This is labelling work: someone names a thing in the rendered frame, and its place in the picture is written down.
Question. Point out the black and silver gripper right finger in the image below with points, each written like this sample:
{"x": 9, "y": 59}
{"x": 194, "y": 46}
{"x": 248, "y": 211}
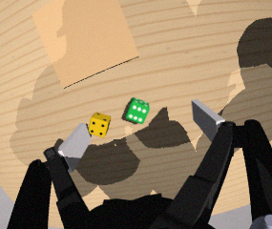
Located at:
{"x": 199, "y": 193}

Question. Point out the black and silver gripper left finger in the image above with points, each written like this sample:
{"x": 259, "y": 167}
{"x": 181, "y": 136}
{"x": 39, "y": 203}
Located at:
{"x": 31, "y": 208}

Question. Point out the yellow die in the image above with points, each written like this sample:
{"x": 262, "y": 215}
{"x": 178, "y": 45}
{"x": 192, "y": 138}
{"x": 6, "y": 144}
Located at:
{"x": 99, "y": 124}

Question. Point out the green die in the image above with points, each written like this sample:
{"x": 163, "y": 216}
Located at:
{"x": 138, "y": 110}

